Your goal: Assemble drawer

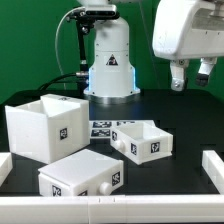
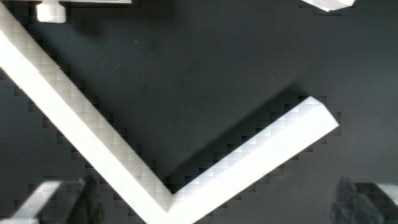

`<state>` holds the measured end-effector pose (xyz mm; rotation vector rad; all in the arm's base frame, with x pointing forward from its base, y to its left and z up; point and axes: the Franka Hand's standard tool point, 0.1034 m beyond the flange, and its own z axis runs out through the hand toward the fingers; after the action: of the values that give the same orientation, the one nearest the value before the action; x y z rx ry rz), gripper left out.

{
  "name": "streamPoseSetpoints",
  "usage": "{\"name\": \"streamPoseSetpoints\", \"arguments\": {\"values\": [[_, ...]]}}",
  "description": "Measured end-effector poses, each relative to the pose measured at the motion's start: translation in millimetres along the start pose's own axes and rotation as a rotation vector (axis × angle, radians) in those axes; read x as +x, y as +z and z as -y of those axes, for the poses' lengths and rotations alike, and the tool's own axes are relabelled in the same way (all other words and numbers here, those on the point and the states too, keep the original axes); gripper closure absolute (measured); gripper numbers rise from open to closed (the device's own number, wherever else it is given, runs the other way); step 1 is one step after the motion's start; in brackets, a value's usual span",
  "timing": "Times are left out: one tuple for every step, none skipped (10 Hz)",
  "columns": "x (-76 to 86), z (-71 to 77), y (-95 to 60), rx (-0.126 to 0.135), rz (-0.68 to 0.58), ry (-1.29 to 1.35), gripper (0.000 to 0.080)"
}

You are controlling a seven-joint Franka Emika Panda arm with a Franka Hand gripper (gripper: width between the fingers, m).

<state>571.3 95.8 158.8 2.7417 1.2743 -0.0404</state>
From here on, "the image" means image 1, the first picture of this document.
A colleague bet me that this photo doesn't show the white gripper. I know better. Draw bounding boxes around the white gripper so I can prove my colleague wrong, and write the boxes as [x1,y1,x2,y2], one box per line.
[152,0,224,91]

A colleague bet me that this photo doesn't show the white upside-down drawer with knob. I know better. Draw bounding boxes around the white upside-down drawer with knob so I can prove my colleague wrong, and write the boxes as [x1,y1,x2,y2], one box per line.
[38,149,124,197]

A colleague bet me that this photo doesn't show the white drawer cabinet box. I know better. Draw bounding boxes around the white drawer cabinet box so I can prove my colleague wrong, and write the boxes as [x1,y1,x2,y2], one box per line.
[5,94,90,164]

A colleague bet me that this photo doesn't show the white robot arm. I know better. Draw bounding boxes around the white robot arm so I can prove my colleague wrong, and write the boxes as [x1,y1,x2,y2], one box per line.
[68,0,224,104]

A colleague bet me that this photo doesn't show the white open drawer with knob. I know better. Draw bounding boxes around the white open drawer with knob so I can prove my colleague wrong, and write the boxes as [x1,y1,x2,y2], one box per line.
[110,121,173,165]

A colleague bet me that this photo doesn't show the white right fence rail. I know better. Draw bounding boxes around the white right fence rail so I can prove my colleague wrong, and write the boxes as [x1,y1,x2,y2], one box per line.
[202,150,224,195]

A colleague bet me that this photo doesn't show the white fence rail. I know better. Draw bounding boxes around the white fence rail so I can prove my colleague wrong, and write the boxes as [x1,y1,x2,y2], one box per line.
[202,150,224,195]
[0,152,13,186]
[0,195,224,224]

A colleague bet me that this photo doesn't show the black base cables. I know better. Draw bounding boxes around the black base cables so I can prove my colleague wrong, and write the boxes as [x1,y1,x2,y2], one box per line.
[37,70,90,92]

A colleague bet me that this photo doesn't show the white marker base plate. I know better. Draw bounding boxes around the white marker base plate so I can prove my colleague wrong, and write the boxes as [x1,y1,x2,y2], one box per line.
[89,119,157,141]

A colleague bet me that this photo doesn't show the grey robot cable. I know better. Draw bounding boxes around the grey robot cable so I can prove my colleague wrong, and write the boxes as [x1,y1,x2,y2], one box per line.
[54,5,87,90]

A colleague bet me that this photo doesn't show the white front fence rail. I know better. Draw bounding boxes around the white front fence rail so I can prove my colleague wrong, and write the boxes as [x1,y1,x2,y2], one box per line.
[0,195,224,224]

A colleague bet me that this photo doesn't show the white left fence rail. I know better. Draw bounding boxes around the white left fence rail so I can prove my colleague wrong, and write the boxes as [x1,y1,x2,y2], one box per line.
[0,152,13,186]

